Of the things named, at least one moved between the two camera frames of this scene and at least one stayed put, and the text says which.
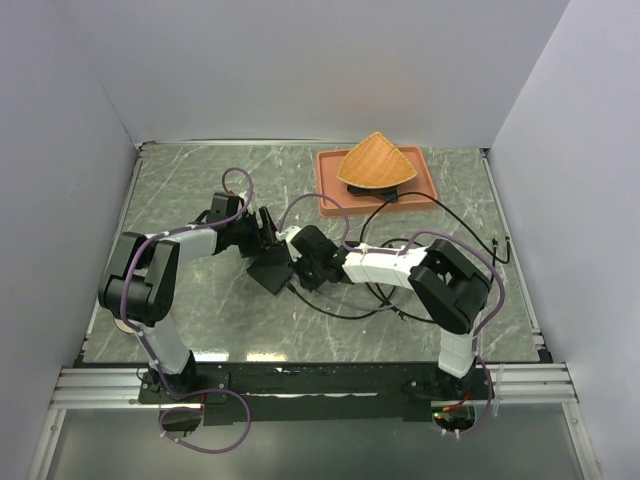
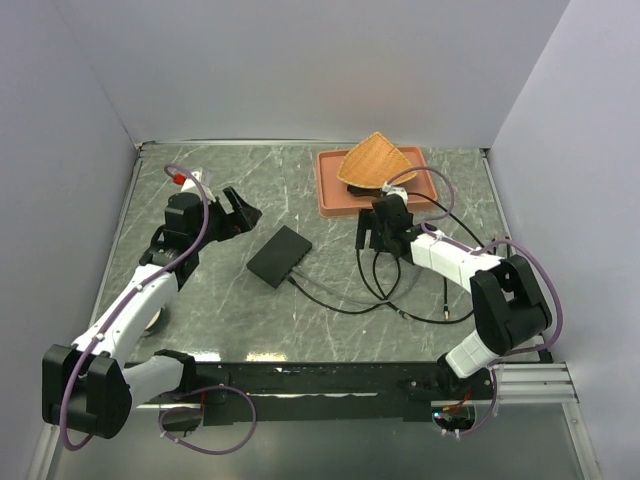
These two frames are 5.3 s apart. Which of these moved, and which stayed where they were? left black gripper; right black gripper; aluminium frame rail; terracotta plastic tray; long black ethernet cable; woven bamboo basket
Moved: long black ethernet cable; left black gripper; right black gripper
Stayed: terracotta plastic tray; aluminium frame rail; woven bamboo basket
